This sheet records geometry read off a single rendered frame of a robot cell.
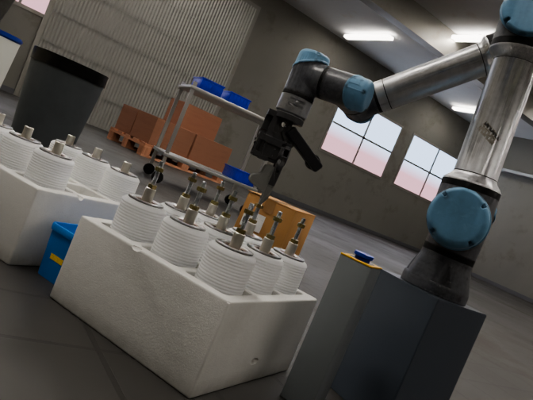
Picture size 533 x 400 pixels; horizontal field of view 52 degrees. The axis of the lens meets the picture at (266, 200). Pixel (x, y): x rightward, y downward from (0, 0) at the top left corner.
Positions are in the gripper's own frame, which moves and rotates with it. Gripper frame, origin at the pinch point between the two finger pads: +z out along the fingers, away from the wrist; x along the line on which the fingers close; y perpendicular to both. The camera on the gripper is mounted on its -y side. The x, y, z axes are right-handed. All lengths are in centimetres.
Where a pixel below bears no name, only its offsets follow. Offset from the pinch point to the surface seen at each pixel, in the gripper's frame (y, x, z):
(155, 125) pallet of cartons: 99, -522, -6
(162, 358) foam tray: 9.2, 32.1, 31.0
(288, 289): -11.1, 10.9, 15.5
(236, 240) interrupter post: 4.6, 27.2, 7.6
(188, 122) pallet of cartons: 71, -604, -26
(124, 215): 26.4, 16.5, 12.8
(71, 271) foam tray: 31.8, 16.4, 27.1
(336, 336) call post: -20.7, 24.3, 18.0
